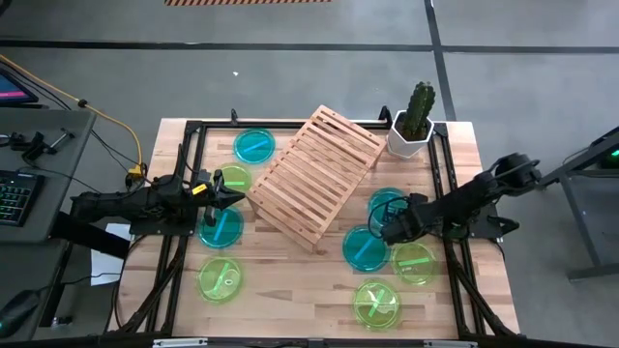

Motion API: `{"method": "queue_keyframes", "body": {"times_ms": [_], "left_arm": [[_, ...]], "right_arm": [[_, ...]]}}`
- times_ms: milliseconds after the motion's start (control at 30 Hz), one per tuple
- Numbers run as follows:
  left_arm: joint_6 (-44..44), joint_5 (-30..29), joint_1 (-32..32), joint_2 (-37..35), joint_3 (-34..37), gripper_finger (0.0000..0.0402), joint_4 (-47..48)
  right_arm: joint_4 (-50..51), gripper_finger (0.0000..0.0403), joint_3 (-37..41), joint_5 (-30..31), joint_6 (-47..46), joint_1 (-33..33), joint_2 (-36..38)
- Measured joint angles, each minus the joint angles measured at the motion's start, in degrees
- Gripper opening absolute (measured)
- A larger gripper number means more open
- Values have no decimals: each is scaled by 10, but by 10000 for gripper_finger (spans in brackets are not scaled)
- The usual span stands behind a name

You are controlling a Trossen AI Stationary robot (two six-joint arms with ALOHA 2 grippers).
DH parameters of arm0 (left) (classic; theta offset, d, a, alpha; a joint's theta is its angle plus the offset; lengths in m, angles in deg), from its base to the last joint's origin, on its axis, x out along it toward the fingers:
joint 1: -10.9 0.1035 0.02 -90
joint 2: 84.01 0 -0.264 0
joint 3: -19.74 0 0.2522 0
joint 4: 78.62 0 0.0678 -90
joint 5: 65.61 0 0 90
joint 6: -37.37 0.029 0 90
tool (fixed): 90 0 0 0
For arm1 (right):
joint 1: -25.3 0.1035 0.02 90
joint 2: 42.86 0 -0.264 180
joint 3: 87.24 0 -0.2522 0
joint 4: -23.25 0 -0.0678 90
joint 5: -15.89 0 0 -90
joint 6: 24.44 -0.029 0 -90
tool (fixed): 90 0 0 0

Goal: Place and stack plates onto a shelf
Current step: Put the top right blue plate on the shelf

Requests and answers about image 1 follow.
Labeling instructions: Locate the translucent green plastic plate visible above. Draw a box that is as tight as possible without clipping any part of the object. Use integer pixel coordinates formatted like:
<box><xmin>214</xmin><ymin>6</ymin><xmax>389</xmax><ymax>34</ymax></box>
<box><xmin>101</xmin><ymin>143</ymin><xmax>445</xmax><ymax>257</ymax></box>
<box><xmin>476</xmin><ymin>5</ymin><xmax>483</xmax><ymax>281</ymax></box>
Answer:
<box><xmin>195</xmin><ymin>255</ymin><xmax>245</xmax><ymax>305</ymax></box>
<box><xmin>216</xmin><ymin>162</ymin><xmax>253</xmax><ymax>193</ymax></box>
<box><xmin>389</xmin><ymin>241</ymin><xmax>439</xmax><ymax>286</ymax></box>
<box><xmin>351</xmin><ymin>278</ymin><xmax>402</xmax><ymax>332</ymax></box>

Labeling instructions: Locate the black aluminium table frame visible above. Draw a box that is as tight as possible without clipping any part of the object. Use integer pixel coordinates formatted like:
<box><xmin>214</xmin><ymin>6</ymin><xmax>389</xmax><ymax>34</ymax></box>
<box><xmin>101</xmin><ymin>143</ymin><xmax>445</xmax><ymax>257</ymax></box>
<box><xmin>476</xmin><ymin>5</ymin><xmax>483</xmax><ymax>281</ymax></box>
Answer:
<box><xmin>103</xmin><ymin>106</ymin><xmax>521</xmax><ymax>339</ymax></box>

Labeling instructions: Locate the translucent blue plastic plate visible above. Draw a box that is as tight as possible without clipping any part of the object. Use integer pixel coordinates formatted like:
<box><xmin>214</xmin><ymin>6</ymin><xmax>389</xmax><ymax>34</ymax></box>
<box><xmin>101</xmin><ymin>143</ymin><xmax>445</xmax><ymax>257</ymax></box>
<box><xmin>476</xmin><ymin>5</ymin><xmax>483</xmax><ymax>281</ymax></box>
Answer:
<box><xmin>232</xmin><ymin>127</ymin><xmax>278</xmax><ymax>165</ymax></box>
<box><xmin>341</xmin><ymin>223</ymin><xmax>392</xmax><ymax>274</ymax></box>
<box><xmin>367</xmin><ymin>187</ymin><xmax>410</xmax><ymax>228</ymax></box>
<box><xmin>196</xmin><ymin>205</ymin><xmax>246</xmax><ymax>250</ymax></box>

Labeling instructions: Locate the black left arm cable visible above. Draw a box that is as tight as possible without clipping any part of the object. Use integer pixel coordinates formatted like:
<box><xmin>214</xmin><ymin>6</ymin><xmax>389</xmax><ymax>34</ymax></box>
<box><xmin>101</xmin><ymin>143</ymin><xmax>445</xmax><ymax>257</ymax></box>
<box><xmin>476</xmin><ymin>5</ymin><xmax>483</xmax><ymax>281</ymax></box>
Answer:
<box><xmin>176</xmin><ymin>143</ymin><xmax>191</xmax><ymax>183</ymax></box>

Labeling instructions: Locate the computer monitor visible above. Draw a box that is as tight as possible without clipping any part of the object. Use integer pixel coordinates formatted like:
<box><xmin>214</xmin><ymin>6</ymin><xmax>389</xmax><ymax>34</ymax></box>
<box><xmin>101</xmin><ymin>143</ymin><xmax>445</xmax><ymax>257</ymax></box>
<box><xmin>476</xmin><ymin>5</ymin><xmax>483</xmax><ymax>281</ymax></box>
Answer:
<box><xmin>0</xmin><ymin>67</ymin><xmax>40</xmax><ymax>107</ymax></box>

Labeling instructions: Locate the black desk clamp with handle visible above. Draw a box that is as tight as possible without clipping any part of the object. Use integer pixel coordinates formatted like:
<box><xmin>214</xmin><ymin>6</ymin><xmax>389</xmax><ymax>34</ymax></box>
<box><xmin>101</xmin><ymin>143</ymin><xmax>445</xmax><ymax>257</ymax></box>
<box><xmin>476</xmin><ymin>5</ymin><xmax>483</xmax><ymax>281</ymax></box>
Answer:
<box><xmin>7</xmin><ymin>128</ymin><xmax>76</xmax><ymax>163</ymax></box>

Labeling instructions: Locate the black backlit keyboard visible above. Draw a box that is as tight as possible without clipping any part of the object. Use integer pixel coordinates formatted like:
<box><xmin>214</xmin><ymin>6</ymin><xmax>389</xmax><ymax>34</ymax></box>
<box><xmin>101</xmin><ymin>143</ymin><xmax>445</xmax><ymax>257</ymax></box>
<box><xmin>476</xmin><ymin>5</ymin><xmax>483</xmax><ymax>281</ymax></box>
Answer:
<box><xmin>0</xmin><ymin>169</ymin><xmax>45</xmax><ymax>227</ymax></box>

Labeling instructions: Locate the grey desk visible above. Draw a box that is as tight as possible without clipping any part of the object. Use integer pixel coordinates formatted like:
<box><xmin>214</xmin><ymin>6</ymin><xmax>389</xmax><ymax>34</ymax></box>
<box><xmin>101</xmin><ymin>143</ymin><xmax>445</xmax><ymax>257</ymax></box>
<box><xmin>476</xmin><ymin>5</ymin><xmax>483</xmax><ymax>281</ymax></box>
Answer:
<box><xmin>0</xmin><ymin>108</ymin><xmax>98</xmax><ymax>244</ymax></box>

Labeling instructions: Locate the wooden slatted shelf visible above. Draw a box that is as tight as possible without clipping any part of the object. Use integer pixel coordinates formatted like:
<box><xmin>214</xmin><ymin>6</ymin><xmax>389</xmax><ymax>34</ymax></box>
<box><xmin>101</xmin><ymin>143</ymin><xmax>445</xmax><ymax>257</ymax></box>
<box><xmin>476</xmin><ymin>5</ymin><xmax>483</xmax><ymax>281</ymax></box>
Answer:
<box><xmin>245</xmin><ymin>104</ymin><xmax>388</xmax><ymax>254</ymax></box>

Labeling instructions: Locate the white paper sheet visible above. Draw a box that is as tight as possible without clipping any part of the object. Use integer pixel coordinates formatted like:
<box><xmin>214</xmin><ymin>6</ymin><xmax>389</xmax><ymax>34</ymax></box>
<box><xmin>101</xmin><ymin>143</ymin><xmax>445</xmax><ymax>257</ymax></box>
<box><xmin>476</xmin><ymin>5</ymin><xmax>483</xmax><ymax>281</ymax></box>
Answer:
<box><xmin>90</xmin><ymin>222</ymin><xmax>133</xmax><ymax>287</ymax></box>

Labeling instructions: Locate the black computer mouse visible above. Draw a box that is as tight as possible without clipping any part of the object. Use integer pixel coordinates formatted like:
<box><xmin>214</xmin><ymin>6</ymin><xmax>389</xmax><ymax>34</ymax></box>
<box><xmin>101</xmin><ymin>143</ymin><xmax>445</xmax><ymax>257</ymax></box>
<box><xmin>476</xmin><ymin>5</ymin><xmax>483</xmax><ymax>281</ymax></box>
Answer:
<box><xmin>0</xmin><ymin>289</ymin><xmax>43</xmax><ymax>338</ymax></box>

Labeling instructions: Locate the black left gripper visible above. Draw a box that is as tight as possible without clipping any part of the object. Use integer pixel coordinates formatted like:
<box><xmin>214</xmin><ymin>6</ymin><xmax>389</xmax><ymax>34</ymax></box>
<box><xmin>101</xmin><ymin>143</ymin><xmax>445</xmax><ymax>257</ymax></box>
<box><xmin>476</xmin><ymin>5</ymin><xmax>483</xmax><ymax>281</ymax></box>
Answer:
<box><xmin>192</xmin><ymin>168</ymin><xmax>246</xmax><ymax>228</ymax></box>

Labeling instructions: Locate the grey metal stand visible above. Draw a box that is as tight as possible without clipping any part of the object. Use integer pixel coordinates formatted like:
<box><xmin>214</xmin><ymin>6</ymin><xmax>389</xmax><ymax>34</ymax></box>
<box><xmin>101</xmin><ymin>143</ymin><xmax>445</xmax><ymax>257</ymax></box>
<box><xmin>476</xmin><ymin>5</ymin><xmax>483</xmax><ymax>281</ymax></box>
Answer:
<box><xmin>539</xmin><ymin>126</ymin><xmax>619</xmax><ymax>281</ymax></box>

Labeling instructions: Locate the silver metal edge bracket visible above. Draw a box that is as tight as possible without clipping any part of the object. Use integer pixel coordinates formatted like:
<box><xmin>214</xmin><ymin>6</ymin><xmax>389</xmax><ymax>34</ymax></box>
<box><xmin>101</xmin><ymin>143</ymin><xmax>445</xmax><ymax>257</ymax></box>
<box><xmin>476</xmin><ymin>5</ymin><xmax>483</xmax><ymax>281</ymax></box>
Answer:
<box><xmin>153</xmin><ymin>337</ymin><xmax>209</xmax><ymax>348</ymax></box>
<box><xmin>424</xmin><ymin>340</ymin><xmax>479</xmax><ymax>348</ymax></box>

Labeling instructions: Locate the green cactus plant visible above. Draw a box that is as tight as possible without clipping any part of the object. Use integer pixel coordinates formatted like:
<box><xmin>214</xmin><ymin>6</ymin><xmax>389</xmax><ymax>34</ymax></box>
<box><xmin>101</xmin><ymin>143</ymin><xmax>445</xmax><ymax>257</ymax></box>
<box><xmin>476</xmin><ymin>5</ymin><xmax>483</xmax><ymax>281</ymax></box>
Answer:
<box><xmin>402</xmin><ymin>80</ymin><xmax>436</xmax><ymax>141</ymax></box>

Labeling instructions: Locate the black flat panel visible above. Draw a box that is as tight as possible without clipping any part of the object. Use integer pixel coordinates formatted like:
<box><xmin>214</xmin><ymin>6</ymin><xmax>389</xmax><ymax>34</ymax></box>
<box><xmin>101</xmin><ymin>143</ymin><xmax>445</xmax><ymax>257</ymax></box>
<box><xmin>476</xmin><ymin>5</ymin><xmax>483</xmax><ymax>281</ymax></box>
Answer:
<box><xmin>50</xmin><ymin>212</ymin><xmax>132</xmax><ymax>260</ymax></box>

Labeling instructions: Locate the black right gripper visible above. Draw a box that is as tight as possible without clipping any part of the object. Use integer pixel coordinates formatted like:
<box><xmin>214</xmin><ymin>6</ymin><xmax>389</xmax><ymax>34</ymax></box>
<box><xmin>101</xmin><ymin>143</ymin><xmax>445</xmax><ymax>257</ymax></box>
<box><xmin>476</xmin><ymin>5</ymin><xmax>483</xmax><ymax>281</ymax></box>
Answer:
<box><xmin>380</xmin><ymin>191</ymin><xmax>431</xmax><ymax>247</ymax></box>

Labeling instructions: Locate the white hexagonal plant pot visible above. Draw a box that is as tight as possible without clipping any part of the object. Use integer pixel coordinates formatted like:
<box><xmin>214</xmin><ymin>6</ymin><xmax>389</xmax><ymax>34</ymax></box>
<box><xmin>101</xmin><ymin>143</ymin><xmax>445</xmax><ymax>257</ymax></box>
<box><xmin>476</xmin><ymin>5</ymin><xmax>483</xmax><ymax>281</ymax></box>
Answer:
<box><xmin>385</xmin><ymin>109</ymin><xmax>435</xmax><ymax>160</ymax></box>

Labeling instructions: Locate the black device with green light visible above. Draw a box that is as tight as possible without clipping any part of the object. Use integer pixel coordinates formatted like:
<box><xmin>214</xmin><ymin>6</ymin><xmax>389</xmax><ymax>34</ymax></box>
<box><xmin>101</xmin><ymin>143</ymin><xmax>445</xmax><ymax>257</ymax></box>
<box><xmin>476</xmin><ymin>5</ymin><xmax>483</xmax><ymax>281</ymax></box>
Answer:
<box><xmin>599</xmin><ymin>144</ymin><xmax>619</xmax><ymax>170</ymax></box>

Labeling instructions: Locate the yellow floor cable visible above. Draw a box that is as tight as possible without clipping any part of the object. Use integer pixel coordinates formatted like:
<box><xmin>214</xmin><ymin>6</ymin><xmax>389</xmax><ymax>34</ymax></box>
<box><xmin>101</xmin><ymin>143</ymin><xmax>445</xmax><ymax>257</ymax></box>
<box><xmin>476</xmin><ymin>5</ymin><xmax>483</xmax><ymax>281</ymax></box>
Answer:
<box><xmin>0</xmin><ymin>53</ymin><xmax>145</xmax><ymax>170</ymax></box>

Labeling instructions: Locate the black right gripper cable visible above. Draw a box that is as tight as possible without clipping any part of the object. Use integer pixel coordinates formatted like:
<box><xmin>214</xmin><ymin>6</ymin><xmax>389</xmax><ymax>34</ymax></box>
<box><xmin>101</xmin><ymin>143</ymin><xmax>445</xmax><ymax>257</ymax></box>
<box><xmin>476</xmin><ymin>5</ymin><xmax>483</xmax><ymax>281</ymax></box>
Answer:
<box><xmin>368</xmin><ymin>195</ymin><xmax>410</xmax><ymax>239</ymax></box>

